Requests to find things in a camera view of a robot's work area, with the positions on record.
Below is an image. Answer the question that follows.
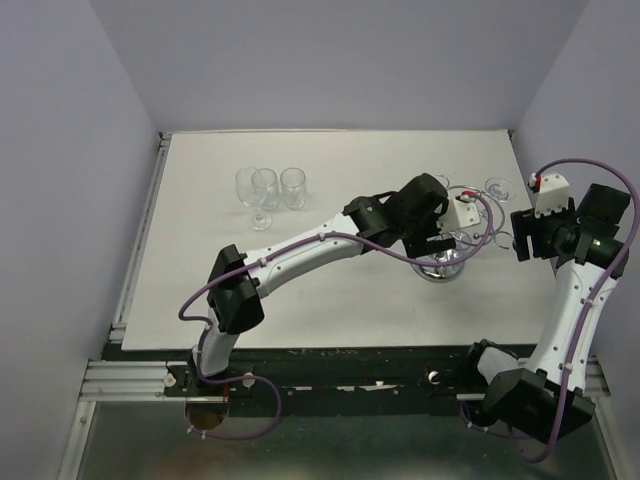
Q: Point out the chrome wine glass rack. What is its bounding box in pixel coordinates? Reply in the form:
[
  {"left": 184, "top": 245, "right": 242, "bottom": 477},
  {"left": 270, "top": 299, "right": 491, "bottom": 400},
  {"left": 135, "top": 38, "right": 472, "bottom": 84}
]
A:
[{"left": 411, "top": 174, "right": 513, "bottom": 283}]

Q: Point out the ribbed wine glass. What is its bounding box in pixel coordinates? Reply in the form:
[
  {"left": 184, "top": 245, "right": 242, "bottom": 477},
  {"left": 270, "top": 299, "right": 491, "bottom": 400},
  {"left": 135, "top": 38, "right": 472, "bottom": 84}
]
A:
[{"left": 280, "top": 167, "right": 306, "bottom": 210}]

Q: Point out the short clear wine glass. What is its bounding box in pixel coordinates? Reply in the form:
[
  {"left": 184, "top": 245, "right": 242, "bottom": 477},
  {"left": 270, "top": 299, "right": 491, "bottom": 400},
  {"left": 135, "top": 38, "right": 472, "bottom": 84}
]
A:
[{"left": 251, "top": 168, "right": 279, "bottom": 211}]

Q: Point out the tall wine glass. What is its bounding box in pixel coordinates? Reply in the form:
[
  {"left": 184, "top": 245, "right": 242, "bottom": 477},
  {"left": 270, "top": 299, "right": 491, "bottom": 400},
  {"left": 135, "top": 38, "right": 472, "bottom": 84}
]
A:
[{"left": 235, "top": 167, "right": 272, "bottom": 231}]

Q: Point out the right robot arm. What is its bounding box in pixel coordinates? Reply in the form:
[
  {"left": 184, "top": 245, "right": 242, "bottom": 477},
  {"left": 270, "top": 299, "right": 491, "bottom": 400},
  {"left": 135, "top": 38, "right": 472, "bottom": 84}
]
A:
[{"left": 459, "top": 184, "right": 631, "bottom": 442}]

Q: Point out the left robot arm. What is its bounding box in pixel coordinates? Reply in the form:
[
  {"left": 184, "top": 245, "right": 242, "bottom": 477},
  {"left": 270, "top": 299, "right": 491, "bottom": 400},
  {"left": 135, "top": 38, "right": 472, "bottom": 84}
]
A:
[{"left": 187, "top": 173, "right": 456, "bottom": 395}]

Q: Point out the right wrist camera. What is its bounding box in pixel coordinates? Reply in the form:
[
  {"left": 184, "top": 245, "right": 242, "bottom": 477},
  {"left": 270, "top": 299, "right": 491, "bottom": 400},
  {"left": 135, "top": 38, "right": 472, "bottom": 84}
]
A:
[{"left": 528, "top": 171, "right": 571, "bottom": 219}]

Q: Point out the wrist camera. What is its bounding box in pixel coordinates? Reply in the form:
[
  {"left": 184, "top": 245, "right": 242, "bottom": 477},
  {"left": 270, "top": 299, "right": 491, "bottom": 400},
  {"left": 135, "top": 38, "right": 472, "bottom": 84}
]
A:
[
  {"left": 437, "top": 190, "right": 482, "bottom": 233},
  {"left": 528, "top": 171, "right": 571, "bottom": 219}
]

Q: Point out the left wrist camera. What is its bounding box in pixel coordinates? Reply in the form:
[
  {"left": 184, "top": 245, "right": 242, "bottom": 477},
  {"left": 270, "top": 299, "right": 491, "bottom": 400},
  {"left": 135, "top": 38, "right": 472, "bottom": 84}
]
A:
[{"left": 437, "top": 190, "right": 482, "bottom": 233}]

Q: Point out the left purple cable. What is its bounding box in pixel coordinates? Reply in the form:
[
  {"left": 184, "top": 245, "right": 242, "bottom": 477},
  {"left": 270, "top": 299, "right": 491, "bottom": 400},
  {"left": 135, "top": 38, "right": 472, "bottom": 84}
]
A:
[{"left": 178, "top": 189, "right": 496, "bottom": 441}]

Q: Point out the purple cable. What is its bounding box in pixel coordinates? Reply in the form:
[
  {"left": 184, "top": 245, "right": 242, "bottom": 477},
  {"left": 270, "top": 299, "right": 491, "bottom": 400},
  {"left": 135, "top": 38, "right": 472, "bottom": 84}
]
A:
[
  {"left": 459, "top": 158, "right": 640, "bottom": 464},
  {"left": 178, "top": 189, "right": 496, "bottom": 441}
]

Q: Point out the black mounting base plate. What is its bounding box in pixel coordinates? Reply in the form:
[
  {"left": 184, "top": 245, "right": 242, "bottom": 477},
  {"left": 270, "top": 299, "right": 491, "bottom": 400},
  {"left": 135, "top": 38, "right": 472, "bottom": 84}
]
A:
[{"left": 164, "top": 346, "right": 487, "bottom": 417}]

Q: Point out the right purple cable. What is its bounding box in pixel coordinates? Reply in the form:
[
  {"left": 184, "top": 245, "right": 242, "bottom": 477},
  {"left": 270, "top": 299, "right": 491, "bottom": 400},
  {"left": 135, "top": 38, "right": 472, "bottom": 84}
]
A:
[{"left": 459, "top": 158, "right": 640, "bottom": 464}]

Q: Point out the aluminium rail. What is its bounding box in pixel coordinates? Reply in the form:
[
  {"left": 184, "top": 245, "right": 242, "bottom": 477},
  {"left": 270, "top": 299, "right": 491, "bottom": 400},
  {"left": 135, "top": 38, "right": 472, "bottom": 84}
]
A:
[{"left": 79, "top": 361, "right": 167, "bottom": 402}]

